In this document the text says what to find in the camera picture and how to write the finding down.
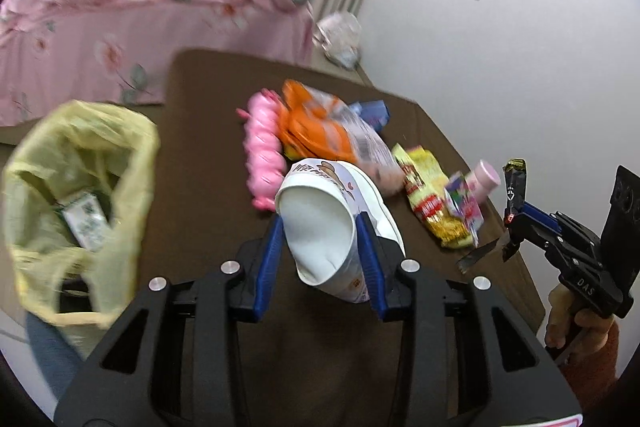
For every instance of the white paper cup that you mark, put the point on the white paper cup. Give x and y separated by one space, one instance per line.
319 201

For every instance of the yellow red noodle packet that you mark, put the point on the yellow red noodle packet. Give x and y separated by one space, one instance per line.
425 184

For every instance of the blue small packet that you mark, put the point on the blue small packet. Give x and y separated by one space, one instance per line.
374 113

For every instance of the colourful purple snack wrapper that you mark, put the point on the colourful purple snack wrapper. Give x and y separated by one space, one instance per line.
462 205

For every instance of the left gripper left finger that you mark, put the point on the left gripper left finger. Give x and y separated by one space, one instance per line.
172 358

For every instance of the orange snack bag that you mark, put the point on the orange snack bag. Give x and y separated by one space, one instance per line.
316 124

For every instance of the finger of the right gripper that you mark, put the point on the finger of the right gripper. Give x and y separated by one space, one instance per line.
523 231
539 216

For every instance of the green white paper carton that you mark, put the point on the green white paper carton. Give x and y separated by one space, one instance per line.
83 214

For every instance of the clear plastic bag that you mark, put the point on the clear plastic bag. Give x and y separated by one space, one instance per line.
338 37

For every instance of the pink floral bed sheet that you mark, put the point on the pink floral bed sheet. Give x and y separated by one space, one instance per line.
122 56

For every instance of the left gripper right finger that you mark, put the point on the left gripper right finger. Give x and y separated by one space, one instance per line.
467 358

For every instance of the pink lidded jar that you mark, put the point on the pink lidded jar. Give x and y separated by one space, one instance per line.
482 180

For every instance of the yellow trash bag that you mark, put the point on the yellow trash bag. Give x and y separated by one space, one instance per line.
102 148

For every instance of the pink plastic toy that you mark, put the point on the pink plastic toy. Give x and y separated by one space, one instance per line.
265 163

